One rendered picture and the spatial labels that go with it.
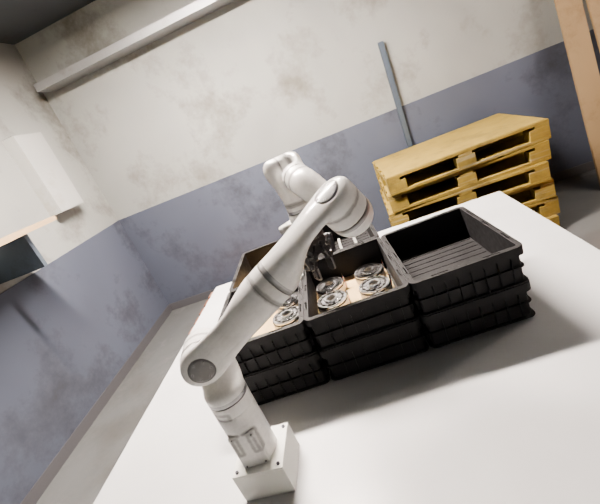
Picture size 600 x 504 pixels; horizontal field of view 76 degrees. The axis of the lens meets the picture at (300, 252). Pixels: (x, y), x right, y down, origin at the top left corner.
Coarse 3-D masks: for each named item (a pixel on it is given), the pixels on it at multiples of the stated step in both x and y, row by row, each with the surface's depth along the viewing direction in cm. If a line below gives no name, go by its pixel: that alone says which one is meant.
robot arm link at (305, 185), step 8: (296, 168) 89; (304, 168) 88; (288, 176) 90; (296, 176) 87; (304, 176) 86; (312, 176) 86; (320, 176) 87; (288, 184) 90; (296, 184) 87; (304, 184) 86; (312, 184) 85; (320, 184) 85; (296, 192) 88; (304, 192) 86; (312, 192) 85; (304, 200) 88; (368, 200) 75; (368, 208) 73; (368, 216) 73; (360, 224) 73; (368, 224) 74; (336, 232) 76; (344, 232) 74; (352, 232) 74; (360, 232) 74
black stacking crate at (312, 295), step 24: (336, 264) 140; (360, 264) 140; (384, 264) 140; (312, 288) 135; (312, 312) 116; (360, 312) 105; (384, 312) 105; (408, 312) 105; (336, 336) 108; (360, 336) 107
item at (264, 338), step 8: (224, 304) 136; (280, 328) 106; (288, 328) 105; (296, 328) 105; (304, 328) 106; (256, 336) 107; (264, 336) 106; (272, 336) 106; (280, 336) 106; (248, 344) 107; (256, 344) 107
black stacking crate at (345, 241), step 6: (324, 228) 177; (330, 228) 177; (336, 234) 178; (360, 234) 175; (366, 234) 172; (372, 234) 149; (336, 240) 179; (342, 240) 177; (348, 240) 174; (360, 240) 168; (330, 246) 176; (336, 246) 173; (342, 246) 170
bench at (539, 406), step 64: (576, 256) 122; (576, 320) 99; (384, 384) 105; (448, 384) 97; (512, 384) 89; (576, 384) 83; (128, 448) 122; (192, 448) 111; (320, 448) 94; (384, 448) 87; (448, 448) 81; (512, 448) 76; (576, 448) 72
